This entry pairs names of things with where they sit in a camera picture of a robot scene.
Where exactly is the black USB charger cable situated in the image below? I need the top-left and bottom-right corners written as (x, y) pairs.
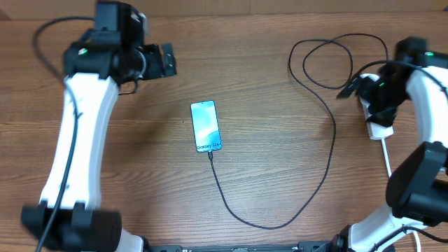
top-left (206, 33), bottom-right (390, 231)

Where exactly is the white power strip cord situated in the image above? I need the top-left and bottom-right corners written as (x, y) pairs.
top-left (380, 137), bottom-right (422, 252)

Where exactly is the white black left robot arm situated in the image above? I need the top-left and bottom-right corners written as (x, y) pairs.
top-left (21, 1), bottom-right (176, 251)

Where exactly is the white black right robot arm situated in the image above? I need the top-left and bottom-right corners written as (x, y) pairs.
top-left (318, 36), bottom-right (447, 251)

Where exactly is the white power strip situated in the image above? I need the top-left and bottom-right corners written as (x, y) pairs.
top-left (359, 73), bottom-right (394, 140)

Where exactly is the blue Galaxy smartphone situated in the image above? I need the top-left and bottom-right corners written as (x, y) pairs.
top-left (190, 100), bottom-right (222, 153)

